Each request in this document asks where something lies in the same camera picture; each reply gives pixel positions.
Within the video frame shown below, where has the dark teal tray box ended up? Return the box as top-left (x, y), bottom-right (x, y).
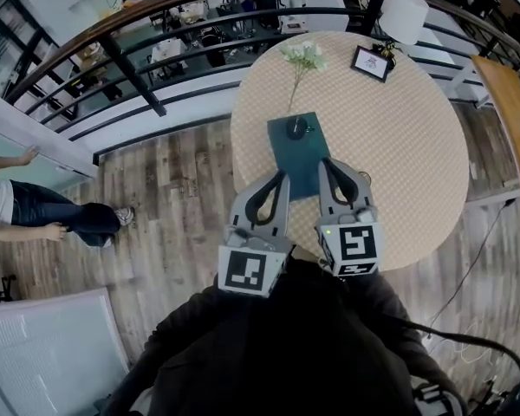
top-left (266, 111), bottom-right (332, 199)

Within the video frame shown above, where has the white flower sprig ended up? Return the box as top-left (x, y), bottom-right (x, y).
top-left (279, 40), bottom-right (329, 113)

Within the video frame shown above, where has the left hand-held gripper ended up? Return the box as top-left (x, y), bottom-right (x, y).
top-left (216, 169), bottom-right (294, 299)

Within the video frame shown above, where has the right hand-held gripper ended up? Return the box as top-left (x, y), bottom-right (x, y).
top-left (315, 157), bottom-right (384, 278)

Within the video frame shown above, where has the round table with beige cloth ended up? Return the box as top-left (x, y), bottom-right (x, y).
top-left (229, 31), bottom-right (471, 273)

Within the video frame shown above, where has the black metal railing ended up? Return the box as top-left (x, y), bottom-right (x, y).
top-left (3, 0), bottom-right (520, 119)

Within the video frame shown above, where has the white table lamp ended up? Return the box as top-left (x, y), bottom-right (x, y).
top-left (370, 0), bottom-right (430, 68)

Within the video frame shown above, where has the person's dark jacket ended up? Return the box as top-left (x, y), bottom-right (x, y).
top-left (99, 253), bottom-right (469, 416)

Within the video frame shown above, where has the wooden desk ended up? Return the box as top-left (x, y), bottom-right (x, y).
top-left (471, 54), bottom-right (520, 198)

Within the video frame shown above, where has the black power cable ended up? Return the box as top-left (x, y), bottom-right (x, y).
top-left (428, 197), bottom-right (517, 327)

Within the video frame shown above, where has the black picture frame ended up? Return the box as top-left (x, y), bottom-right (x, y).
top-left (350, 44), bottom-right (393, 84)

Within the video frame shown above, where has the white ribbed table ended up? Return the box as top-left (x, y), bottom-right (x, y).
top-left (0, 287), bottom-right (131, 416)

